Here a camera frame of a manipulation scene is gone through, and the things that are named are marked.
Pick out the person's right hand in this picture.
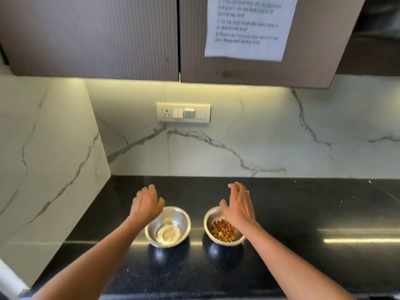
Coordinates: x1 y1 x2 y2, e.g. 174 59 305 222
219 181 258 230

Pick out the person's left hand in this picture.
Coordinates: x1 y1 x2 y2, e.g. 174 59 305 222
129 184 165 227

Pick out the person's left forearm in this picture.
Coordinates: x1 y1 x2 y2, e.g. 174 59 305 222
31 215 150 300

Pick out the person's right forearm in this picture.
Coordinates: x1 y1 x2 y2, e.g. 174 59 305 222
242 221 357 300

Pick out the ribbed brown upper cabinet door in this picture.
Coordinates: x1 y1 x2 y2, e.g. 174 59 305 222
0 0 180 82
179 0 367 89

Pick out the white printed paper sheet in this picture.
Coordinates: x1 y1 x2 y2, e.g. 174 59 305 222
205 0 300 62

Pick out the white wall switch panel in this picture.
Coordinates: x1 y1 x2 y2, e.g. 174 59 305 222
156 102 212 124

